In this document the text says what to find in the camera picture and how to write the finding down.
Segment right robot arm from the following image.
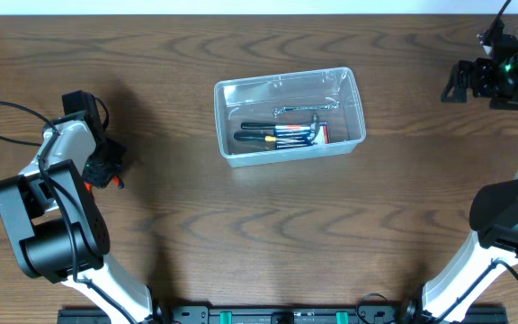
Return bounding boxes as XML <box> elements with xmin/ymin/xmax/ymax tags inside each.
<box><xmin>397</xmin><ymin>17</ymin><xmax>518</xmax><ymax>323</ymax></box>

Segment silver wrench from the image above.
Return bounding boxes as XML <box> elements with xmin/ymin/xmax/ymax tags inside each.
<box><xmin>272</xmin><ymin>101</ymin><xmax>341</xmax><ymax>117</ymax></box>

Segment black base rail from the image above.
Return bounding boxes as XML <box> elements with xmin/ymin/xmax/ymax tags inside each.
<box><xmin>57</xmin><ymin>304</ymin><xmax>509</xmax><ymax>324</ymax></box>

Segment right black cable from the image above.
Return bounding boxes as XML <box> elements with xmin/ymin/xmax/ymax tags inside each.
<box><xmin>433</xmin><ymin>258</ymin><xmax>518</xmax><ymax>324</ymax></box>

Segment clear plastic container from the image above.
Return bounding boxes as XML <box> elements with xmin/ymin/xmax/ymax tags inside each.
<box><xmin>214</xmin><ymin>67</ymin><xmax>366</xmax><ymax>167</ymax></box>

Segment blue drill bit case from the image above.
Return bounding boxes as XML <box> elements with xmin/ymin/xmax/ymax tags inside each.
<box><xmin>274</xmin><ymin>122</ymin><xmax>330</xmax><ymax>149</ymax></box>

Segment black yellow screwdriver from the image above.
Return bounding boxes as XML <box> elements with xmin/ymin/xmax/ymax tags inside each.
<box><xmin>234</xmin><ymin>131</ymin><xmax>311</xmax><ymax>145</ymax></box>

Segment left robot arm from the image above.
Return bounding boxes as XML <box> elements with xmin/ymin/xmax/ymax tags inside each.
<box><xmin>0</xmin><ymin>91</ymin><xmax>160</xmax><ymax>323</ymax></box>

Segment small claw hammer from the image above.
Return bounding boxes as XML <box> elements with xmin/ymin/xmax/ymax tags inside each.
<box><xmin>240</xmin><ymin>115</ymin><xmax>322</xmax><ymax>135</ymax></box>

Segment red black pliers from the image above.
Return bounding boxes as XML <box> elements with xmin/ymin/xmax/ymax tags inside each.
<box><xmin>85</xmin><ymin>175</ymin><xmax>125</xmax><ymax>193</ymax></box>

